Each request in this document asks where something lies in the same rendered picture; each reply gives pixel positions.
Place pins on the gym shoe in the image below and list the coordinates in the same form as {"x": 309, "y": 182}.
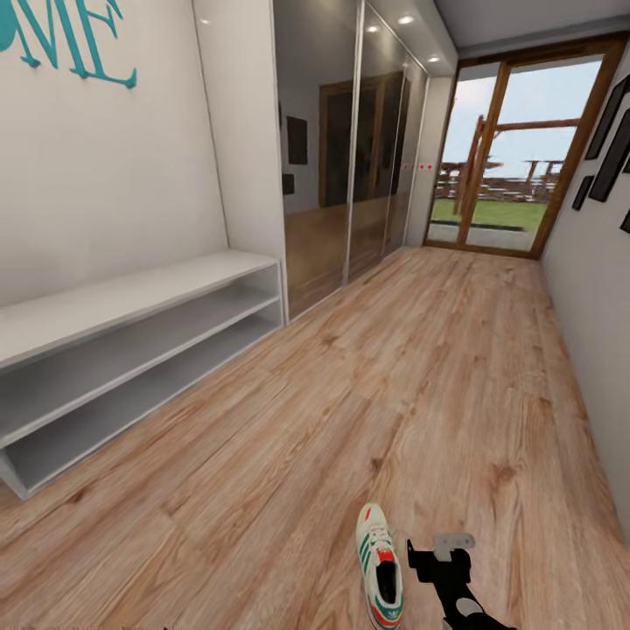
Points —
{"x": 380, "y": 567}

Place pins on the door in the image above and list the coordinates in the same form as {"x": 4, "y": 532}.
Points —
{"x": 518, "y": 126}

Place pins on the decorative sign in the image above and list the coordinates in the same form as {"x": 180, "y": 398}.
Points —
{"x": 9, "y": 25}

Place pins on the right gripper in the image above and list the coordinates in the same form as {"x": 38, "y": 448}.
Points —
{"x": 429, "y": 570}

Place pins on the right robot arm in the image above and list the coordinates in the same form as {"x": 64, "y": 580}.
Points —
{"x": 447, "y": 567}

